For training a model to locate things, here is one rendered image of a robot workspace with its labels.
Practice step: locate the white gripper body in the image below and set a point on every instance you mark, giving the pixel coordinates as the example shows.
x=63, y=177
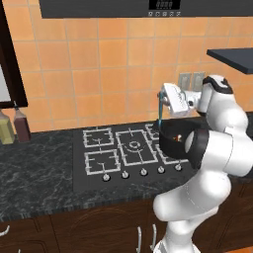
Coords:
x=176, y=99

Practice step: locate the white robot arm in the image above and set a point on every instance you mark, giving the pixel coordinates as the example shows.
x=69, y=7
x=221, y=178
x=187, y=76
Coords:
x=210, y=154

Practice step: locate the teal spatula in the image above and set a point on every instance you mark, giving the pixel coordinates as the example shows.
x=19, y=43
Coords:
x=160, y=112

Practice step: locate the black cooking pot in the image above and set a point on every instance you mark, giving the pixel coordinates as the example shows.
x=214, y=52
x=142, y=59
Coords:
x=171, y=145

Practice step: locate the silver hob knob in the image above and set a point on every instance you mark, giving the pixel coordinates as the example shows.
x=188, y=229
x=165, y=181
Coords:
x=160, y=169
x=143, y=172
x=178, y=167
x=105, y=177
x=125, y=175

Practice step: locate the black gas hob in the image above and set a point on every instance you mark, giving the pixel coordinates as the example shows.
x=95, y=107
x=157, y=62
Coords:
x=131, y=154

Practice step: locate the dark brown cupboard door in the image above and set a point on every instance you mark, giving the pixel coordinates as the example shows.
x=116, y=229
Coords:
x=235, y=217
x=99, y=230
x=26, y=235

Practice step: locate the dark red sauce bottle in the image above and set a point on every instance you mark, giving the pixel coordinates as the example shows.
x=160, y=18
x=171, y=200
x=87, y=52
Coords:
x=21, y=126

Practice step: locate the grey wall socket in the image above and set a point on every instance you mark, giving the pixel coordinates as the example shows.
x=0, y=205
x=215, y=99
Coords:
x=198, y=80
x=184, y=81

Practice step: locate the dark grey wall shelf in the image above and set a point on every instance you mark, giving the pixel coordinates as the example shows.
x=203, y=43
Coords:
x=235, y=59

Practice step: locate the dark brown window frame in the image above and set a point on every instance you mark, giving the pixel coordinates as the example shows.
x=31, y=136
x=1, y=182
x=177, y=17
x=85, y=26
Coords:
x=15, y=75

